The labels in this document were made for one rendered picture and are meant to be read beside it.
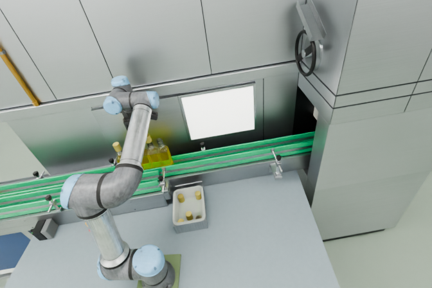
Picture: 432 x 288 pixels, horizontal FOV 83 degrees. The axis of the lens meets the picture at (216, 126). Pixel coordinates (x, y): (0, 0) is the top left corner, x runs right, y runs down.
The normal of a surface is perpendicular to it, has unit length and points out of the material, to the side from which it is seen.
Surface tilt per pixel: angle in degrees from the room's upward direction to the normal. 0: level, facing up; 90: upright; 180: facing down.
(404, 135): 90
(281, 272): 0
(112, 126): 90
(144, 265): 11
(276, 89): 90
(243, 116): 90
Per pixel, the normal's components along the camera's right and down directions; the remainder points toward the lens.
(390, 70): 0.12, 0.61
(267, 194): -0.12, -0.77
